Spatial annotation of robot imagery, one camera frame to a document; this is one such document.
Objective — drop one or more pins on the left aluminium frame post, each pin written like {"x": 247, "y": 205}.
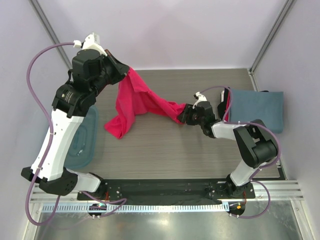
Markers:
{"x": 50, "y": 31}

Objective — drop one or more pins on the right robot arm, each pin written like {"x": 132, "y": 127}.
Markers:
{"x": 257, "y": 146}

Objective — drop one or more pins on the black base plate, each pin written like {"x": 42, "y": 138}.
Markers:
{"x": 173, "y": 192}

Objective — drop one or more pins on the folded black t shirt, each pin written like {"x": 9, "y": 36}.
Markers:
{"x": 221, "y": 108}

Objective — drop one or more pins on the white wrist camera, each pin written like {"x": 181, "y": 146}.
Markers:
{"x": 199, "y": 98}
{"x": 91, "y": 42}

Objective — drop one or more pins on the pink t shirt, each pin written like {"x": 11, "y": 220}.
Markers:
{"x": 135, "y": 98}

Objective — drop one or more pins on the folded grey-blue t shirt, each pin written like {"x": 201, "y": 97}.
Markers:
{"x": 249, "y": 105}

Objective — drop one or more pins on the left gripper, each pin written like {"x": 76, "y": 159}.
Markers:
{"x": 118, "y": 76}

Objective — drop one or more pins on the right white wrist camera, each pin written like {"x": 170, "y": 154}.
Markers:
{"x": 199, "y": 98}

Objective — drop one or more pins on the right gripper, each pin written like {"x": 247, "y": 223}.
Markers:
{"x": 183, "y": 117}

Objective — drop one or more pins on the slotted cable duct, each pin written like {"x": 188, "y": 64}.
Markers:
{"x": 101, "y": 209}

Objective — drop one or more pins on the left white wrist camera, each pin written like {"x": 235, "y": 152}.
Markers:
{"x": 91, "y": 42}

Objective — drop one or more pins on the clear blue plastic bin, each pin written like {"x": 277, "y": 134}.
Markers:
{"x": 82, "y": 147}

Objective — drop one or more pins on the aluminium frame post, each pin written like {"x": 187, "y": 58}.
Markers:
{"x": 50, "y": 31}
{"x": 284, "y": 12}

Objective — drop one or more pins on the right aluminium frame post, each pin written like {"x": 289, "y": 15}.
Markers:
{"x": 284, "y": 12}

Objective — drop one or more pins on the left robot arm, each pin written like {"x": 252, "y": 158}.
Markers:
{"x": 91, "y": 72}

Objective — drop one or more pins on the folded white t shirt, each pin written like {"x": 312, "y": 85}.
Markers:
{"x": 222, "y": 98}

